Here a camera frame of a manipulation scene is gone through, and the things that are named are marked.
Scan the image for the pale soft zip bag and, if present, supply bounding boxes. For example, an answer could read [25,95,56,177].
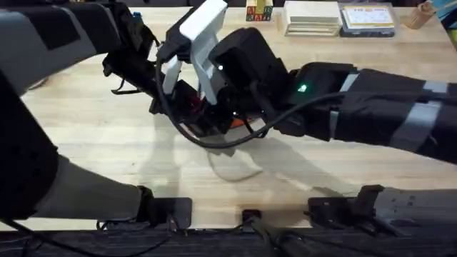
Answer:
[178,117,268,182]

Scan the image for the stack of coloured toy blocks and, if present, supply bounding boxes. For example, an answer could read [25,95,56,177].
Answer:
[245,0,274,22]

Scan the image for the clear box with printed label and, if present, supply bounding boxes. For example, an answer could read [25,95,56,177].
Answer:
[338,2,397,39]

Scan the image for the wooden tool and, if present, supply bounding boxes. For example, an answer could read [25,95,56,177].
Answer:
[399,1,436,30]

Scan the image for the blue and yellow box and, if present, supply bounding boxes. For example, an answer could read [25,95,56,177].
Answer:
[430,0,457,51]

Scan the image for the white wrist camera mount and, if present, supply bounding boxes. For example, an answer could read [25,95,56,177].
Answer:
[162,0,229,106]

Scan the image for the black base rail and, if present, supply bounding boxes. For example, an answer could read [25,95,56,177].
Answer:
[0,209,457,257]

